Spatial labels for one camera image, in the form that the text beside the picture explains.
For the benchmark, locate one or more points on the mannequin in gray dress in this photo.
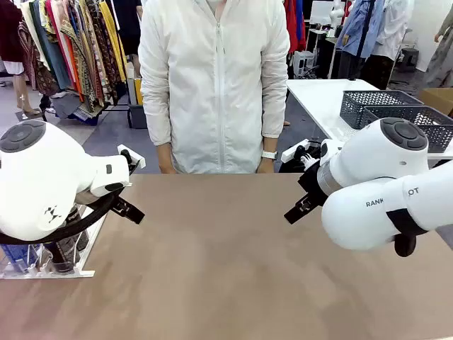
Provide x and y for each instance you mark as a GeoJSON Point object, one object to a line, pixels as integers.
{"type": "Point", "coordinates": [440, 53]}

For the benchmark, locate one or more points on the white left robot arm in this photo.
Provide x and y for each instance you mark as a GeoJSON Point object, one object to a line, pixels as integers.
{"type": "Point", "coordinates": [35, 177]}

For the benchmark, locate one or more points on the white can dispenser rack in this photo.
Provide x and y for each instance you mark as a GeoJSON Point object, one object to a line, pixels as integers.
{"type": "Point", "coordinates": [86, 260]}

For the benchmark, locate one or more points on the blue shirt on stand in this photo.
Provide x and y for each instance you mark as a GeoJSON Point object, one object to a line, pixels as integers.
{"type": "Point", "coordinates": [357, 28]}

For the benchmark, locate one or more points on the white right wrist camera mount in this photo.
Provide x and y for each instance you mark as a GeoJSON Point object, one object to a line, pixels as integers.
{"type": "Point", "coordinates": [293, 150]}

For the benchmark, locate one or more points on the mannequin in maroon dress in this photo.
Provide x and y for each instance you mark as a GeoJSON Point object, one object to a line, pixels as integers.
{"type": "Point", "coordinates": [10, 35]}

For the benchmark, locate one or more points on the white shirt on stand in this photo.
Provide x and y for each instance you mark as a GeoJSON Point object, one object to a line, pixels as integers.
{"type": "Point", "coordinates": [393, 32]}

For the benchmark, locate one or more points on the white paper roll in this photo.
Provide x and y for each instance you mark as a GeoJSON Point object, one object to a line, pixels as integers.
{"type": "Point", "coordinates": [131, 92]}

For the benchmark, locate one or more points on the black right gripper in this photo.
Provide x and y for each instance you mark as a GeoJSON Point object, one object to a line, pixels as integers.
{"type": "Point", "coordinates": [313, 184]}

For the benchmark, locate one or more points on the white table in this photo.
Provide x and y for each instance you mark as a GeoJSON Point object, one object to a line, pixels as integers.
{"type": "Point", "coordinates": [318, 99]}

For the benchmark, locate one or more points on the red hanging garments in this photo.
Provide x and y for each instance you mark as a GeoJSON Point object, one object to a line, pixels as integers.
{"type": "Point", "coordinates": [293, 25]}

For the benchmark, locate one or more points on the cardboard box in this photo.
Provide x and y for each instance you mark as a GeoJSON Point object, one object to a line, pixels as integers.
{"type": "Point", "coordinates": [439, 97]}

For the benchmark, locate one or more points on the black Pepsi can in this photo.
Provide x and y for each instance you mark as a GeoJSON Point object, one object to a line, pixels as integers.
{"type": "Point", "coordinates": [63, 258]}
{"type": "Point", "coordinates": [76, 230]}

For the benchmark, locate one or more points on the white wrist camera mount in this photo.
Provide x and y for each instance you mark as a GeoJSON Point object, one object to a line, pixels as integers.
{"type": "Point", "coordinates": [136, 163]}
{"type": "Point", "coordinates": [293, 150]}

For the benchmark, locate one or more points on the white computer tower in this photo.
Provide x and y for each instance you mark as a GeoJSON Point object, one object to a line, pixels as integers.
{"type": "Point", "coordinates": [303, 63]}

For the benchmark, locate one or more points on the white wristwatch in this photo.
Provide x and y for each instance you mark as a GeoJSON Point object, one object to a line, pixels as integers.
{"type": "Point", "coordinates": [269, 155]}

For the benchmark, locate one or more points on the clothes rack with colourful garments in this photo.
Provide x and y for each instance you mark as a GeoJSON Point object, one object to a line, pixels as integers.
{"type": "Point", "coordinates": [78, 46]}

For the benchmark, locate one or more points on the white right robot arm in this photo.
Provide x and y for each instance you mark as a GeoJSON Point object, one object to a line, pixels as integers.
{"type": "Point", "coordinates": [368, 177]}

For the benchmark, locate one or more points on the gray storage bin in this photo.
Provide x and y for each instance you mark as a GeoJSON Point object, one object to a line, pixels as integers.
{"type": "Point", "coordinates": [136, 117]}

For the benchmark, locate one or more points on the black step stool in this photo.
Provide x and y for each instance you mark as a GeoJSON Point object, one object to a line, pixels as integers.
{"type": "Point", "coordinates": [410, 58]}

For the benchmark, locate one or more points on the person's left hand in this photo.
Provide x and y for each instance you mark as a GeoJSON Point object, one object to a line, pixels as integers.
{"type": "Point", "coordinates": [265, 167]}

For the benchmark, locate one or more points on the yellow paper roll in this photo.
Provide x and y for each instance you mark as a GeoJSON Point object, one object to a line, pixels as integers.
{"type": "Point", "coordinates": [138, 92]}

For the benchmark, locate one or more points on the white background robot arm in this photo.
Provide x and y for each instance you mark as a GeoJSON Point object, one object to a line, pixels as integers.
{"type": "Point", "coordinates": [336, 14]}

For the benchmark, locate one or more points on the patterned fabric pile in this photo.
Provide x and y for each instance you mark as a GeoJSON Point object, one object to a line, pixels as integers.
{"type": "Point", "coordinates": [78, 110]}

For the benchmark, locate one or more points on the person's left forearm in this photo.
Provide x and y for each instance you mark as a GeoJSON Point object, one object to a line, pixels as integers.
{"type": "Point", "coordinates": [269, 143]}

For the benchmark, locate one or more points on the gray woven plastic basket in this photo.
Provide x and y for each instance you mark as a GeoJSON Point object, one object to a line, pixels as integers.
{"type": "Point", "coordinates": [439, 134]}
{"type": "Point", "coordinates": [357, 106]}

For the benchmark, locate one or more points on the person torso in white jacket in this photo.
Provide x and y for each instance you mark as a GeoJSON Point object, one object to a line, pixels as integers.
{"type": "Point", "coordinates": [212, 88]}

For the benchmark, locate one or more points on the person's right hand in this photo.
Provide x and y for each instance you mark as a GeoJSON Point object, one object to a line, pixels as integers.
{"type": "Point", "coordinates": [168, 168]}

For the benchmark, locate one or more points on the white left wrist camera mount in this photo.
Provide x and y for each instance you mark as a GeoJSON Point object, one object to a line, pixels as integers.
{"type": "Point", "coordinates": [136, 163]}

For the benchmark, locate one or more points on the person's right forearm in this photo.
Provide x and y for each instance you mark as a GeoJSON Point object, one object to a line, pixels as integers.
{"type": "Point", "coordinates": [164, 154]}

